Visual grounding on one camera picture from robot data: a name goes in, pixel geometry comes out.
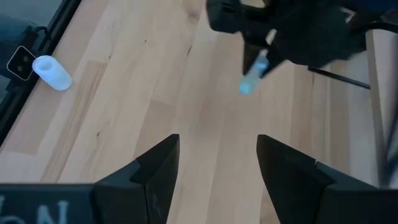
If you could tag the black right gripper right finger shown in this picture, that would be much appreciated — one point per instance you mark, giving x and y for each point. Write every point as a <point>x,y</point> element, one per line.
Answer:
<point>311,199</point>

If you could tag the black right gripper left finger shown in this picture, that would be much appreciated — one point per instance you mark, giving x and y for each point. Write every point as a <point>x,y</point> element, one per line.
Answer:
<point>133,196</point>

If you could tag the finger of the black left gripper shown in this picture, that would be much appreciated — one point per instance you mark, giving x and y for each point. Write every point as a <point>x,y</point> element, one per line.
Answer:
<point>272,60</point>
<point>249,59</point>

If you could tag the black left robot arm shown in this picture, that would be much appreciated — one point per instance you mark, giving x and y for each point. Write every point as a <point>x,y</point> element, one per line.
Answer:
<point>329,31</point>

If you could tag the wooden shelf with black legs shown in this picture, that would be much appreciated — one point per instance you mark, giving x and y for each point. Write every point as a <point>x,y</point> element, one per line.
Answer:
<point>376,93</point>

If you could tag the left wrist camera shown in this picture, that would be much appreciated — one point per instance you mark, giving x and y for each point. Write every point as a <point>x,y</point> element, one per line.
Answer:
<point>224,15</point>

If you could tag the small black table camera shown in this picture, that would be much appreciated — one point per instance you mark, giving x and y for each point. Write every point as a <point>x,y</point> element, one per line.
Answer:
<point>20,62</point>

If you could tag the black frame beam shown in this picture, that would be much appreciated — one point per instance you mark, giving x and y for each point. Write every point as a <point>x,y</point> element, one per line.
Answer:
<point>63,17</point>

